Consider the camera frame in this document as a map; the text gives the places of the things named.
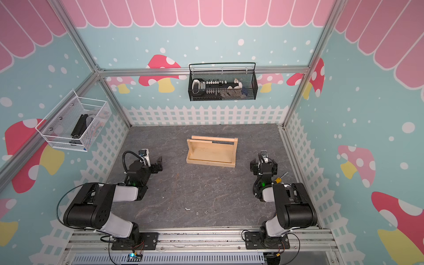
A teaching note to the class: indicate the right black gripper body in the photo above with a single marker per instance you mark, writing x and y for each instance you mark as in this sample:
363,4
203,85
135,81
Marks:
255,165

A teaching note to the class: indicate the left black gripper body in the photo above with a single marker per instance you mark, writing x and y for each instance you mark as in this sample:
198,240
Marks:
154,169

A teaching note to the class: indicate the wooden jewelry display stand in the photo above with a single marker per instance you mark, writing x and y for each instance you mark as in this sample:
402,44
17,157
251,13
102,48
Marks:
212,151

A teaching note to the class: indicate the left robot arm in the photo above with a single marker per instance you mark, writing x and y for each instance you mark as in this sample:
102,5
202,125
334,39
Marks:
91,208

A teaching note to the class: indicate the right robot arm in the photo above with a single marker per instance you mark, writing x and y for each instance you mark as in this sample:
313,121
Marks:
294,208

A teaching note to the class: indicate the black box in white basket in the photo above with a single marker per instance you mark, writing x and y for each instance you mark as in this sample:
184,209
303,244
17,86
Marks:
80,127

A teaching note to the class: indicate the green lit circuit board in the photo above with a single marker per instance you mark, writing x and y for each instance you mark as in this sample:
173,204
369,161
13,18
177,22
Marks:
134,257

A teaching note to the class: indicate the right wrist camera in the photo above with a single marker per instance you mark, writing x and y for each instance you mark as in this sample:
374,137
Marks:
263,159

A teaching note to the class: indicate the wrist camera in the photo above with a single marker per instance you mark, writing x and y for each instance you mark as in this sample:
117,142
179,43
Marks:
144,154
263,159

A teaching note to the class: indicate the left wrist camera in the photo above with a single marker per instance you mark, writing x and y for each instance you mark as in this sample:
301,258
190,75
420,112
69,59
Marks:
144,154

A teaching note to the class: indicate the yellow handled screwdriver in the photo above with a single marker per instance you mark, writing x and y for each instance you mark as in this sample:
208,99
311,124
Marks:
279,179

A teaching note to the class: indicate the white wire mesh basket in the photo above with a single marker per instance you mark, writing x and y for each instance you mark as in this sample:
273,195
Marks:
57,126

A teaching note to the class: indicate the black wire mesh basket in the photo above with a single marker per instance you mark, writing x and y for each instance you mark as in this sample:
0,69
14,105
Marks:
225,81

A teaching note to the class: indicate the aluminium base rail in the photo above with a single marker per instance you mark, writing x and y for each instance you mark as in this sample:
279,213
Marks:
205,246

